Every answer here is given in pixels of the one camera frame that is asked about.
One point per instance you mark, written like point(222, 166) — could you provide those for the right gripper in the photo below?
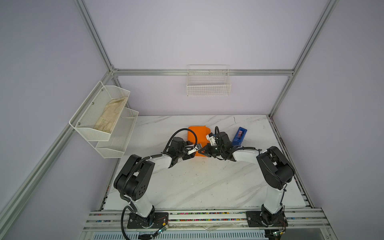
point(207, 150)

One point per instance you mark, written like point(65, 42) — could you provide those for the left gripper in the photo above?
point(188, 156)

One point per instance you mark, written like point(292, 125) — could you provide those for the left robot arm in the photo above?
point(133, 180)

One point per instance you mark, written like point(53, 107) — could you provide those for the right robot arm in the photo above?
point(277, 171)

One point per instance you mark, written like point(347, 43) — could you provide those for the blue tape dispenser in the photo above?
point(239, 136)

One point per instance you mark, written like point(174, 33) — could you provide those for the white lower mesh shelf bin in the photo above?
point(116, 146)

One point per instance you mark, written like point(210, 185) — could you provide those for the white mesh shelf bin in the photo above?
point(116, 146)
point(84, 120)

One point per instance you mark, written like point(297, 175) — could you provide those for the beige cloth in bin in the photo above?
point(110, 115)

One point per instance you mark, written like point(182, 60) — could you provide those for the white upper mesh shelf bin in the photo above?
point(84, 120)

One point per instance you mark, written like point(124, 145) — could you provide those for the white wire wall basket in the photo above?
point(208, 81)

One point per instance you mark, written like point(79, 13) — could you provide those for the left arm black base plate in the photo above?
point(147, 221)

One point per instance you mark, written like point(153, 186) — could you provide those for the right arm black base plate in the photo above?
point(266, 219)

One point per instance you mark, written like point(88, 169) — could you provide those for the aluminium frame rail front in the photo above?
point(302, 224)

